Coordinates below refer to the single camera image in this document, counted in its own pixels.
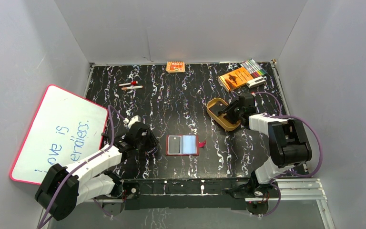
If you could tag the orange white marker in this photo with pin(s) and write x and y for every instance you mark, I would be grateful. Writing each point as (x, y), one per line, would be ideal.
(132, 87)

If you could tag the orange book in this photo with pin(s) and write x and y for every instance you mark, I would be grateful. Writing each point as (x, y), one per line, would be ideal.
(235, 79)

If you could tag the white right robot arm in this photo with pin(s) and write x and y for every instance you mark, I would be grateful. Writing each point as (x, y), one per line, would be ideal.
(288, 143)

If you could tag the red capped marker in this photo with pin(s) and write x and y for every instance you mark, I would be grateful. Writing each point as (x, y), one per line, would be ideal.
(128, 84)

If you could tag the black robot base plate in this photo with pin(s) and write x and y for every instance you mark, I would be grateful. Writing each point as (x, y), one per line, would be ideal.
(232, 193)

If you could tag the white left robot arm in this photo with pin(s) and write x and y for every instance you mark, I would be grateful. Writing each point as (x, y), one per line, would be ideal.
(65, 187)

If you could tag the white whiteboard eraser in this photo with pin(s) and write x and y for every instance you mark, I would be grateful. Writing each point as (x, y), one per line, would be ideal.
(255, 82)

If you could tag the black VIP credit card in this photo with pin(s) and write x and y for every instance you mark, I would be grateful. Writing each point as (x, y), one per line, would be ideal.
(174, 145)

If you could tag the pack of coloured markers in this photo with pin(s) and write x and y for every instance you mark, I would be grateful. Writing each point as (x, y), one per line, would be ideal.
(253, 68)

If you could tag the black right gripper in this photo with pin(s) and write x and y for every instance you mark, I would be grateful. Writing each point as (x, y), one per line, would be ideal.
(228, 109)

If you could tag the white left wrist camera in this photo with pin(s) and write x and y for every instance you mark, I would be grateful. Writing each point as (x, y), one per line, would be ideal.
(130, 121)

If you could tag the black card in tray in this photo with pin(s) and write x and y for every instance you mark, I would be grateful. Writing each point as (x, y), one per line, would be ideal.
(217, 108)

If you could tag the yellow oval tray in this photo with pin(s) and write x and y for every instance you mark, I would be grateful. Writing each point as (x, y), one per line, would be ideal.
(221, 120)

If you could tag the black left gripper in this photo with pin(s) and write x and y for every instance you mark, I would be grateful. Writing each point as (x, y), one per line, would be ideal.
(151, 141)

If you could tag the small orange notepad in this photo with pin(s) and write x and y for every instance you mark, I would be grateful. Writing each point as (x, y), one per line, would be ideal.
(175, 67)

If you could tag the red leather card holder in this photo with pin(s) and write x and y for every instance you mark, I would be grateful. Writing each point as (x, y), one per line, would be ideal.
(190, 145)

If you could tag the pink framed whiteboard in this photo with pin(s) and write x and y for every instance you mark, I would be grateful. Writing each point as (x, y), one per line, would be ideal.
(65, 129)

